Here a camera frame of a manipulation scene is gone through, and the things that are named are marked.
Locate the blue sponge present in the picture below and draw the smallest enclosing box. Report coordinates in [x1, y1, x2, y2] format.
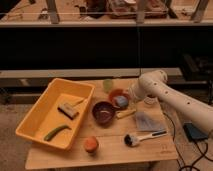
[114, 96, 129, 108]

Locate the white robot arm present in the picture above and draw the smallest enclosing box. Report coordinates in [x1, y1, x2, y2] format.
[128, 70, 213, 137]

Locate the translucent green plastic cup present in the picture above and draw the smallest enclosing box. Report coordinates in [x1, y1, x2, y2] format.
[103, 79, 113, 93]

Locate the orange cup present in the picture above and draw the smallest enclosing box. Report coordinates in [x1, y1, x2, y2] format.
[84, 136, 99, 153]

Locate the orange bowl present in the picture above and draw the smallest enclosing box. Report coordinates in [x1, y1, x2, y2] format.
[108, 89, 130, 108]

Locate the grey blue cloth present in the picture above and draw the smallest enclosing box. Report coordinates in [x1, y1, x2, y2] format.
[135, 111, 165, 132]

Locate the dark maroon bowl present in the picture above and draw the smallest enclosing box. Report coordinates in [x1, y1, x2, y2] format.
[92, 101, 116, 125]

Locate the wooden table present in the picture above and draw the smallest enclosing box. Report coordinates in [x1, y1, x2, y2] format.
[25, 77, 179, 171]

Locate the wooden scrub brush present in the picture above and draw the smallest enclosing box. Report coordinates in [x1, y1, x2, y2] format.
[57, 100, 83, 120]

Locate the black foot pedal box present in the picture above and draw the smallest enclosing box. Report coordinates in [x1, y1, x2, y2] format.
[183, 123, 208, 142]

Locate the yellow plastic bin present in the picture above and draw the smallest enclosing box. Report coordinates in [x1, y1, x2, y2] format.
[16, 78, 95, 150]

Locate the yellow handled utensil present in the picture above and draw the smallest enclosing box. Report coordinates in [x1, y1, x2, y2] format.
[116, 109, 136, 119]

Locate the black cable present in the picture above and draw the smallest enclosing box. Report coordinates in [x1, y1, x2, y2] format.
[163, 109, 213, 171]

